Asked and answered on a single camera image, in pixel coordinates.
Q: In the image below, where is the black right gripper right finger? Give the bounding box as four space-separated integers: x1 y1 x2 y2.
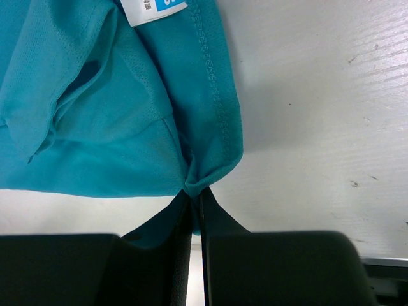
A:
199 189 377 305

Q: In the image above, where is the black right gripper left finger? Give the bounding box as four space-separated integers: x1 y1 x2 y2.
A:
1 192 191 305

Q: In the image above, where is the teal t shirt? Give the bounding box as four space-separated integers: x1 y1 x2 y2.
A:
0 0 245 200

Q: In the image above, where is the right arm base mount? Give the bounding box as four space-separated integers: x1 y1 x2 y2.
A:
361 258 407 305

